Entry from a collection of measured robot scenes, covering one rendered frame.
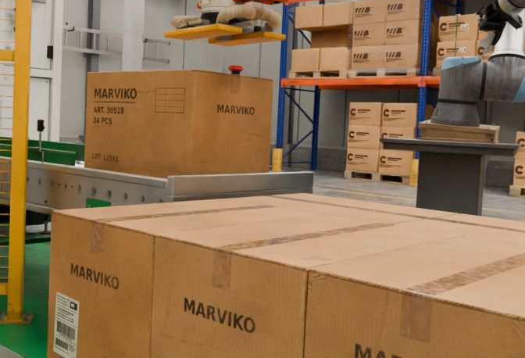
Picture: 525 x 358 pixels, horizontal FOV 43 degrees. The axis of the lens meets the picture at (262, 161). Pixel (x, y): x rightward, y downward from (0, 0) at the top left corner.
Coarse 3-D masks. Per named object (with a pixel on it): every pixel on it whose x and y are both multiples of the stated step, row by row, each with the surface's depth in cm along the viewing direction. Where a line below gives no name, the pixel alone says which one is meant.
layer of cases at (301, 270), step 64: (64, 256) 159; (128, 256) 143; (192, 256) 129; (256, 256) 118; (320, 256) 121; (384, 256) 123; (448, 256) 127; (512, 256) 130; (64, 320) 160; (128, 320) 143; (192, 320) 129; (256, 320) 118; (320, 320) 108; (384, 320) 100; (448, 320) 93; (512, 320) 87
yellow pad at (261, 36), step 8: (256, 32) 229; (264, 32) 225; (272, 32) 231; (216, 40) 247; (232, 40) 239; (240, 40) 237; (248, 40) 236; (256, 40) 235; (264, 40) 234; (272, 40) 233; (280, 40) 232
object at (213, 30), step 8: (216, 24) 214; (224, 24) 218; (168, 32) 237; (176, 32) 233; (184, 32) 229; (192, 32) 225; (200, 32) 222; (208, 32) 221; (216, 32) 220; (224, 32) 219; (232, 32) 218; (240, 32) 219; (184, 40) 245
